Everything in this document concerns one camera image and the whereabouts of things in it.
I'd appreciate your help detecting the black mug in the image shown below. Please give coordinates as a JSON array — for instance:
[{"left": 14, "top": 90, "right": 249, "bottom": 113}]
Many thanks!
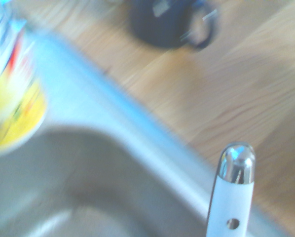
[{"left": 128, "top": 0, "right": 222, "bottom": 51}]

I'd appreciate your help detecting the white chrome-tipped faucet handle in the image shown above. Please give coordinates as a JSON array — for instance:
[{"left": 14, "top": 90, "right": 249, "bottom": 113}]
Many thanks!
[{"left": 204, "top": 141, "right": 257, "bottom": 237}]

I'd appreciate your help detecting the yellow printed noodle cup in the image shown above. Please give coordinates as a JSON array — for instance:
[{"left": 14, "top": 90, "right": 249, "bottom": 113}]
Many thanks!
[{"left": 0, "top": 0, "right": 48, "bottom": 159}]

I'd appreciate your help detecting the stainless steel kitchen sink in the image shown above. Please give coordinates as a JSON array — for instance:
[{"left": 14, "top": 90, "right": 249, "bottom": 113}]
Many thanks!
[{"left": 0, "top": 26, "right": 288, "bottom": 237}]

